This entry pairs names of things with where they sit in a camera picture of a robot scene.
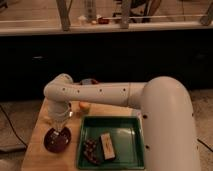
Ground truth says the white rectangular block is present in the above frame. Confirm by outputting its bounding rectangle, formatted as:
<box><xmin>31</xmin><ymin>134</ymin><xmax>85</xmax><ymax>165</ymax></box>
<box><xmin>100</xmin><ymin>133</ymin><xmax>116</xmax><ymax>160</ymax></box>

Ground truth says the black cable right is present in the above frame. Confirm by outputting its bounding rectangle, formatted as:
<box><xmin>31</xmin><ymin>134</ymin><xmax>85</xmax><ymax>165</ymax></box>
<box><xmin>197</xmin><ymin>138</ymin><xmax>213</xmax><ymax>154</ymax></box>

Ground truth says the black cable left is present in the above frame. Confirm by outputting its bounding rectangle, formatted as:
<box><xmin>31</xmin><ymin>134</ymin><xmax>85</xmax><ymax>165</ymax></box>
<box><xmin>0</xmin><ymin>104</ymin><xmax>28</xmax><ymax>148</ymax></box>

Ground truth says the orange cup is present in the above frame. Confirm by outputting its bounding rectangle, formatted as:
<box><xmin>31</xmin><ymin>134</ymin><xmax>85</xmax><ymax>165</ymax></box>
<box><xmin>79</xmin><ymin>102</ymin><xmax>90</xmax><ymax>112</ymax></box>

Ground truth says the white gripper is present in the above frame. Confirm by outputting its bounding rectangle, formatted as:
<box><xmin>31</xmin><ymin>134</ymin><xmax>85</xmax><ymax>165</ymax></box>
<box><xmin>48</xmin><ymin>101</ymin><xmax>70</xmax><ymax>131</ymax></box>

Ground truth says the dark purple bowl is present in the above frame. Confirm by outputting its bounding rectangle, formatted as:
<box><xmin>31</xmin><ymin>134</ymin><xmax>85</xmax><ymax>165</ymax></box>
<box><xmin>44</xmin><ymin>127</ymin><xmax>71</xmax><ymax>153</ymax></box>

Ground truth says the black cable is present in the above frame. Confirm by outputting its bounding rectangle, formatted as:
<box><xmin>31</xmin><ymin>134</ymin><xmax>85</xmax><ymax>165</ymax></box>
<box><xmin>0</xmin><ymin>104</ymin><xmax>28</xmax><ymax>148</ymax></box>
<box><xmin>197</xmin><ymin>138</ymin><xmax>213</xmax><ymax>154</ymax></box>

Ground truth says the dark brown textured object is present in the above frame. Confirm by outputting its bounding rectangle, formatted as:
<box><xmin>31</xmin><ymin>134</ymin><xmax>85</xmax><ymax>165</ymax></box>
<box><xmin>83</xmin><ymin>139</ymin><xmax>102</xmax><ymax>165</ymax></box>

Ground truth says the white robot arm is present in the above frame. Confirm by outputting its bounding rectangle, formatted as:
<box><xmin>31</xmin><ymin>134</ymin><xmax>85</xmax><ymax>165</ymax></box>
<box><xmin>44</xmin><ymin>74</ymin><xmax>201</xmax><ymax>171</ymax></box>

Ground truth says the green plastic tray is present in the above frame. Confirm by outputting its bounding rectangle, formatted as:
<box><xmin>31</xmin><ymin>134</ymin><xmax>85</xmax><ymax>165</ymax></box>
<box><xmin>76</xmin><ymin>116</ymin><xmax>144</xmax><ymax>171</ymax></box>

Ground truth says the red and grey object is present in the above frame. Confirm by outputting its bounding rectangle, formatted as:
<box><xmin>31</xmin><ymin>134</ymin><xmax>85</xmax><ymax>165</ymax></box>
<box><xmin>80</xmin><ymin>78</ymin><xmax>99</xmax><ymax>85</ymax></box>

